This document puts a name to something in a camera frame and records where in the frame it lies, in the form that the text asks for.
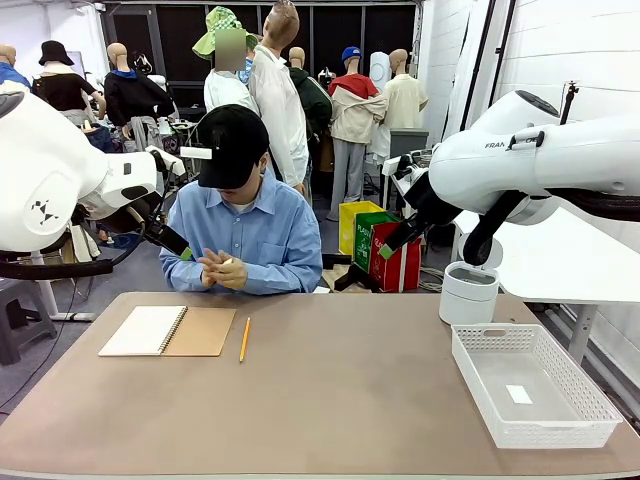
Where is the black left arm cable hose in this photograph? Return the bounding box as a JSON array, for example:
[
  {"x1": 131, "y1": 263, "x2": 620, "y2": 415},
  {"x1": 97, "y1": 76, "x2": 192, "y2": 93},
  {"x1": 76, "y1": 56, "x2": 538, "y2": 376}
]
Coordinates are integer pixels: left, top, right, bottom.
[{"x1": 0, "y1": 197, "x2": 169, "y2": 281}]

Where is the mannequin in blue shirt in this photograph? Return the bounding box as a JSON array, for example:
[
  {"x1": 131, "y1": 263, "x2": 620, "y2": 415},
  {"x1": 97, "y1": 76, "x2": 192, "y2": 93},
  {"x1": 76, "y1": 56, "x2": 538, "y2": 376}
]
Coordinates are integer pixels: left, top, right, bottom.
[{"x1": 0, "y1": 43, "x2": 32, "y2": 94}]

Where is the mannequin in black jacket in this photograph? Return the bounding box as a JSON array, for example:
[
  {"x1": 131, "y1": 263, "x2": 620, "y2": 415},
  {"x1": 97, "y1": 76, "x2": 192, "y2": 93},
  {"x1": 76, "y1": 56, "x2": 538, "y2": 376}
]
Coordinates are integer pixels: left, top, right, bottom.
[{"x1": 103, "y1": 42, "x2": 176, "y2": 151}]

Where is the person's right forearm blue sleeve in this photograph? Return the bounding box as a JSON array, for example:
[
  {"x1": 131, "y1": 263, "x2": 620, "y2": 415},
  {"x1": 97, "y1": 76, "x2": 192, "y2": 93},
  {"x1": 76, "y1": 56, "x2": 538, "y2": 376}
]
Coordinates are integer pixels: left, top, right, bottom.
[{"x1": 159, "y1": 244, "x2": 207, "y2": 292}]

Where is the person's left hand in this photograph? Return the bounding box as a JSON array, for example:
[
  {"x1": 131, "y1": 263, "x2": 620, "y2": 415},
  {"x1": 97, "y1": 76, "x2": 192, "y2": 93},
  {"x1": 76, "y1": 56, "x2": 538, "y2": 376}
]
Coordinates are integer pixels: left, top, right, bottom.
[{"x1": 212, "y1": 255, "x2": 250, "y2": 292}]

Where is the person's left forearm blue sleeve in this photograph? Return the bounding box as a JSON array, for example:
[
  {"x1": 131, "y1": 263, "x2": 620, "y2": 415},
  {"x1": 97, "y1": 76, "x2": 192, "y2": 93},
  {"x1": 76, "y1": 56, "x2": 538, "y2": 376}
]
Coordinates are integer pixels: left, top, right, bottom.
[{"x1": 242, "y1": 249, "x2": 324, "y2": 295}]

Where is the yellow bag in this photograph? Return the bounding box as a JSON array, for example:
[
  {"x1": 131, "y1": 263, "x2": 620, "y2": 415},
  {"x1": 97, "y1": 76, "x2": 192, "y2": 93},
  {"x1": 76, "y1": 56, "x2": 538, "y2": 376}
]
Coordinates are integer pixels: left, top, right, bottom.
[{"x1": 338, "y1": 200, "x2": 385, "y2": 259}]

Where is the tall mannequin white shirt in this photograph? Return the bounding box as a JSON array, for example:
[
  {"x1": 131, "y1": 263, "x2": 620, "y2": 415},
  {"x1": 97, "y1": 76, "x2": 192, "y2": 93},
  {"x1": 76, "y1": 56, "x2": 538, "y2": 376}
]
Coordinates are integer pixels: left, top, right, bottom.
[{"x1": 248, "y1": 0, "x2": 311, "y2": 197}]

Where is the person's right hand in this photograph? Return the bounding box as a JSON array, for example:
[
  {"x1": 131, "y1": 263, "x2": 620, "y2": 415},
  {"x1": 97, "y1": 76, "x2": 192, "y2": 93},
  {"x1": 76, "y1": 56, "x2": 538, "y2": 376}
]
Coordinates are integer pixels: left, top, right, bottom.
[{"x1": 198, "y1": 248, "x2": 224, "y2": 289}]

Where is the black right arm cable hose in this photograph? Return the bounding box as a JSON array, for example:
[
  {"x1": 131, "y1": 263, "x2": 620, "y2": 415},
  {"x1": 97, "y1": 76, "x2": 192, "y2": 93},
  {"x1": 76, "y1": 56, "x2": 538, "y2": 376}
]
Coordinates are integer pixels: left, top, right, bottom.
[{"x1": 462, "y1": 189, "x2": 640, "y2": 267}]

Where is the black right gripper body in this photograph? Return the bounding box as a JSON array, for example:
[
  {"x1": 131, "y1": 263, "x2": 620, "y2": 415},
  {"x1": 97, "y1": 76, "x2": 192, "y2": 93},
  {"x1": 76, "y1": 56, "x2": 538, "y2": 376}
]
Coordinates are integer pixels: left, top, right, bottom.
[{"x1": 402, "y1": 171, "x2": 465, "y2": 230}]

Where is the spiral notebook kraft cover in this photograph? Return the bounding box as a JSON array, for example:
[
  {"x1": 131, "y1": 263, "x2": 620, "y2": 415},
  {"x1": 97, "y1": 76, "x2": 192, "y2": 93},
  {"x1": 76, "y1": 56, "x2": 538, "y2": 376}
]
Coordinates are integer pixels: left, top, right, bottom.
[{"x1": 97, "y1": 305, "x2": 237, "y2": 358}]

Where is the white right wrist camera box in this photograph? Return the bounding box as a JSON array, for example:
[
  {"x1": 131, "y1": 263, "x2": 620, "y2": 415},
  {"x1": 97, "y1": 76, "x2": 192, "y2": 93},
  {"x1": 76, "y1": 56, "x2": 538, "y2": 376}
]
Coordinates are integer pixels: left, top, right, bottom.
[{"x1": 382, "y1": 153, "x2": 417, "y2": 177}]

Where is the mannequin in cream shirt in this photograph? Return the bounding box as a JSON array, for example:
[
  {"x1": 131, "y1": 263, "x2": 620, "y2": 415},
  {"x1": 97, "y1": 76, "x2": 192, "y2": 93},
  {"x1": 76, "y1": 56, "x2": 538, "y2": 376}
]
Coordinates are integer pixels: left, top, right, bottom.
[{"x1": 381, "y1": 48, "x2": 430, "y2": 132}]

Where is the white perforated plastic basket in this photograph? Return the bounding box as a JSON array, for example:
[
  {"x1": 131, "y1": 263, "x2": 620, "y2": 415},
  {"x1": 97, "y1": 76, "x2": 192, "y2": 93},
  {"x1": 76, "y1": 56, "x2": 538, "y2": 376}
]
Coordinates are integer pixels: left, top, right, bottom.
[{"x1": 450, "y1": 322, "x2": 624, "y2": 450}]

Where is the red bag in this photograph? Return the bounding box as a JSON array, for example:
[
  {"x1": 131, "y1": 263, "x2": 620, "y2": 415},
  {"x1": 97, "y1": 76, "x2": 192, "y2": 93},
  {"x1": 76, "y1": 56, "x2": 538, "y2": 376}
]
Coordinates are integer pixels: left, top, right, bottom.
[{"x1": 369, "y1": 222, "x2": 423, "y2": 294}]

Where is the white oval device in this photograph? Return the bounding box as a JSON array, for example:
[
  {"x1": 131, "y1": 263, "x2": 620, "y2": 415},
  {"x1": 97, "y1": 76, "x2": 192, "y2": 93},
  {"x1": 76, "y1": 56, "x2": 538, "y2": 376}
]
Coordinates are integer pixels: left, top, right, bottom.
[{"x1": 369, "y1": 51, "x2": 392, "y2": 84}]

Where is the white rectangular paper slip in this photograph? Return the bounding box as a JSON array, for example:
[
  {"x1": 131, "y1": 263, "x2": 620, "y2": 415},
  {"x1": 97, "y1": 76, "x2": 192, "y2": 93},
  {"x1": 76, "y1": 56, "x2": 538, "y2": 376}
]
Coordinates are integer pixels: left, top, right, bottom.
[{"x1": 504, "y1": 383, "x2": 534, "y2": 406}]

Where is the black floor stand base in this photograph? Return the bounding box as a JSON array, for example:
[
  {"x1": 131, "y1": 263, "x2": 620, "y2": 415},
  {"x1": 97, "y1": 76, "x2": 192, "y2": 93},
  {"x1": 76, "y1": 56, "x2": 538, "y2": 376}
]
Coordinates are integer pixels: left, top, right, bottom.
[{"x1": 322, "y1": 253, "x2": 375, "y2": 294}]

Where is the white round lidded bin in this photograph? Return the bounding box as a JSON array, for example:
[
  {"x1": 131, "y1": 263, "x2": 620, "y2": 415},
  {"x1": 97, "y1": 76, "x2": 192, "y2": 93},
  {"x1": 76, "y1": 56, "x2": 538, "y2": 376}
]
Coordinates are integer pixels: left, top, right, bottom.
[{"x1": 438, "y1": 234, "x2": 504, "y2": 326}]

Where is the green bag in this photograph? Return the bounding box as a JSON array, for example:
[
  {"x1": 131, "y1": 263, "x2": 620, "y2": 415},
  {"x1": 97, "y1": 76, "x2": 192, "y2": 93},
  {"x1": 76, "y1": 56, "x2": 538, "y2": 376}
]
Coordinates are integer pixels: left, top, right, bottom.
[{"x1": 353, "y1": 212, "x2": 401, "y2": 274}]

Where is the black tripod stand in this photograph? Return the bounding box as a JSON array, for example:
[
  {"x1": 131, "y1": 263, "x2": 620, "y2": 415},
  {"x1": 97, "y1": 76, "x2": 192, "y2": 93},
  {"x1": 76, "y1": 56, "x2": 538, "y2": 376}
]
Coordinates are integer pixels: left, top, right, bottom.
[{"x1": 559, "y1": 81, "x2": 580, "y2": 126}]

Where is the yellow pencil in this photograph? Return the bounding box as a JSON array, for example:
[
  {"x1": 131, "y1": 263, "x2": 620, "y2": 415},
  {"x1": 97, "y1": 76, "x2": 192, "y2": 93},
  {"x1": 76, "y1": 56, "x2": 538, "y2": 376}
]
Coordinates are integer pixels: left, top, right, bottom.
[{"x1": 238, "y1": 316, "x2": 252, "y2": 364}]

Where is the mannequin black hat black top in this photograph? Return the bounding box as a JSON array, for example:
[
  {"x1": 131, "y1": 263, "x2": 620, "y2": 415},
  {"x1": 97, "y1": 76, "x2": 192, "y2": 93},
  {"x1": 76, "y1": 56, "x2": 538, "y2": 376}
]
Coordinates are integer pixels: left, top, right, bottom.
[{"x1": 32, "y1": 39, "x2": 107, "y2": 129}]

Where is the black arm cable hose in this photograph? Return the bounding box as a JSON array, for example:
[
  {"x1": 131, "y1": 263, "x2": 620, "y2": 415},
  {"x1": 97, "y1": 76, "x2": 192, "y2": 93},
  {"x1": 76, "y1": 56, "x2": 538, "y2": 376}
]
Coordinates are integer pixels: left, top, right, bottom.
[
  {"x1": 0, "y1": 197, "x2": 169, "y2": 281},
  {"x1": 462, "y1": 189, "x2": 640, "y2": 267}
]

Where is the figure green checked hat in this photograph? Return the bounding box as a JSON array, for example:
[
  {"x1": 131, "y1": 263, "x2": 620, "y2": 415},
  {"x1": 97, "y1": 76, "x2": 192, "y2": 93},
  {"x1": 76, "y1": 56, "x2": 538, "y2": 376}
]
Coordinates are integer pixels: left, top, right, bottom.
[{"x1": 192, "y1": 5, "x2": 261, "y2": 116}]

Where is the white desk leg foot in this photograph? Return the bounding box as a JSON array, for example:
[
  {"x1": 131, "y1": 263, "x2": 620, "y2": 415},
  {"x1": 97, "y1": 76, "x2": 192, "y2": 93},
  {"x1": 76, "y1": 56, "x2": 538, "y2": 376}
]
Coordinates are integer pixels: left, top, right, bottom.
[{"x1": 29, "y1": 249, "x2": 96, "y2": 322}]

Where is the black baseball cap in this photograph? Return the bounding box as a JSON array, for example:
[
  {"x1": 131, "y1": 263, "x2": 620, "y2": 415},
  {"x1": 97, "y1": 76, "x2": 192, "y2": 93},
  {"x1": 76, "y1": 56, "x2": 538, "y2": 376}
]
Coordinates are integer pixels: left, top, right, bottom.
[{"x1": 196, "y1": 103, "x2": 271, "y2": 190}]

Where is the mannequin dark green hoodie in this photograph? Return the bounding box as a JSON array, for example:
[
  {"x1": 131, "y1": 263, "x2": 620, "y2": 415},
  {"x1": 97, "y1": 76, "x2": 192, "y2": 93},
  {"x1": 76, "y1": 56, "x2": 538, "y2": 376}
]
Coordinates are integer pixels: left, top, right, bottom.
[{"x1": 288, "y1": 46, "x2": 334, "y2": 174}]

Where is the mannequin blue cap red jacket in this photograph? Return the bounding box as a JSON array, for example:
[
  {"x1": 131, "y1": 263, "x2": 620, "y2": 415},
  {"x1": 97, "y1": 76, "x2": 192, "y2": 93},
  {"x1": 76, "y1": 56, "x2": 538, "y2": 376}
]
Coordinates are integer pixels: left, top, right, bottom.
[{"x1": 325, "y1": 46, "x2": 389, "y2": 222}]

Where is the grey step stool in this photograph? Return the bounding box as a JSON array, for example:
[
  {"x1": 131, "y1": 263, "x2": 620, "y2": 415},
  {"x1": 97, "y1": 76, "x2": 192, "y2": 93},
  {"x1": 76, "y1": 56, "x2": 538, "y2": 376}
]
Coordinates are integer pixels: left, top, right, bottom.
[{"x1": 0, "y1": 279, "x2": 59, "y2": 366}]

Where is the person torso blue shirt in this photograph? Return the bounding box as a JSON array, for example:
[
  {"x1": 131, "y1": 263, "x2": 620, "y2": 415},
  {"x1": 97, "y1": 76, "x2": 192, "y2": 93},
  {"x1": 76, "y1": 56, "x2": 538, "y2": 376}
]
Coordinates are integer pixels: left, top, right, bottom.
[{"x1": 159, "y1": 169, "x2": 324, "y2": 295}]

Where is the grey cabinet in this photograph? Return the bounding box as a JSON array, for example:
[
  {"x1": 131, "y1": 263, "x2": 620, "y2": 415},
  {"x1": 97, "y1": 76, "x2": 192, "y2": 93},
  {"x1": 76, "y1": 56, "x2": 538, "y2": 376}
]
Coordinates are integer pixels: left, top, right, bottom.
[{"x1": 388, "y1": 128, "x2": 430, "y2": 161}]

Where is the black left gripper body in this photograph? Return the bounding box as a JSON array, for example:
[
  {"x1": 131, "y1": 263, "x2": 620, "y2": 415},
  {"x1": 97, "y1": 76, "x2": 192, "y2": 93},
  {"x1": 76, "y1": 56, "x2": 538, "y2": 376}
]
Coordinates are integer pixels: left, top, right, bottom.
[{"x1": 143, "y1": 222, "x2": 191, "y2": 258}]

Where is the white side table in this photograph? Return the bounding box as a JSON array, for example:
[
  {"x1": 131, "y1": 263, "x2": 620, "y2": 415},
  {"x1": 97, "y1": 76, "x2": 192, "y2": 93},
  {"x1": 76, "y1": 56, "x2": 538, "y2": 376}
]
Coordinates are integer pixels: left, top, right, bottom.
[{"x1": 452, "y1": 207, "x2": 640, "y2": 366}]

